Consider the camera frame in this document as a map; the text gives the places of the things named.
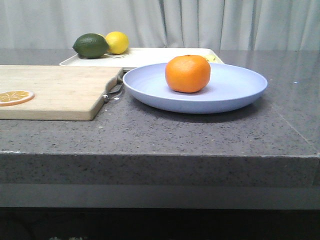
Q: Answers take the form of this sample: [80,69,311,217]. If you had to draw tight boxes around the whole orange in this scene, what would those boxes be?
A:
[165,55,211,93]

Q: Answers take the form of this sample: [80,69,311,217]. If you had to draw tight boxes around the light blue plate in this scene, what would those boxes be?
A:
[123,63,268,114]

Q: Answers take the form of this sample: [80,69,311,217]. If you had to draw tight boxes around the white tray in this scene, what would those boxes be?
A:
[60,47,224,70]

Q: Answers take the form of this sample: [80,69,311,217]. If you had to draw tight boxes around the pale yellow fruit slices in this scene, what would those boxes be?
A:
[204,54,216,63]

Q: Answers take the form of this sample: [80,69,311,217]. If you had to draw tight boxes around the yellow lemon right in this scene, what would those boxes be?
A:
[105,31,129,55]

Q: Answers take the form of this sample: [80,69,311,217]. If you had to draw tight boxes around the green lime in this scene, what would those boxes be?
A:
[72,33,109,59]

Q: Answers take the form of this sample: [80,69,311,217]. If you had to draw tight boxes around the bamboo cutting board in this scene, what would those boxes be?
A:
[0,65,123,121]

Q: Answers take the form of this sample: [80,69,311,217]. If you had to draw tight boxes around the orange slice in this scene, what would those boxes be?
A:
[0,90,35,107]

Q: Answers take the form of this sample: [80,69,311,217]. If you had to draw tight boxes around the grey curtain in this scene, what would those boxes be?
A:
[0,0,320,51]

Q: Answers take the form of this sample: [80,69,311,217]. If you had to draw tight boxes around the metal cutting board handle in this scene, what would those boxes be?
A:
[102,76,124,103]

